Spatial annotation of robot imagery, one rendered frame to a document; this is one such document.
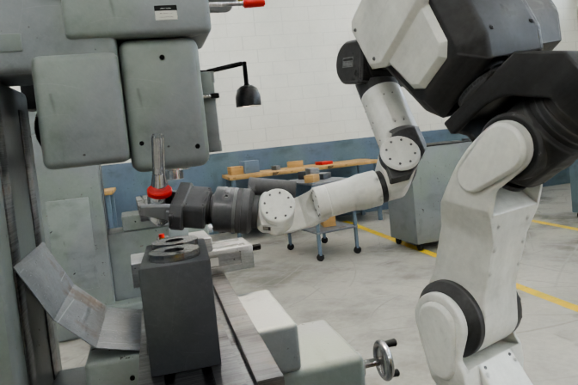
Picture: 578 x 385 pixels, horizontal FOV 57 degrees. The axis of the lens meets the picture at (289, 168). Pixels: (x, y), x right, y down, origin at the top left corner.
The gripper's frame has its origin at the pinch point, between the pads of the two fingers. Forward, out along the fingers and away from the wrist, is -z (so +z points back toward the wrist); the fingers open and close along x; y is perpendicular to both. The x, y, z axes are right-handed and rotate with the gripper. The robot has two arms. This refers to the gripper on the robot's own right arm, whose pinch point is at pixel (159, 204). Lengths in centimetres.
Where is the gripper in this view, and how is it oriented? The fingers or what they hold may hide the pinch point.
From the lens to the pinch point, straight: 106.4
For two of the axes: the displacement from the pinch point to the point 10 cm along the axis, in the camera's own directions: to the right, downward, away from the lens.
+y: -0.7, 8.8, 4.6
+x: -0.4, 4.6, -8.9
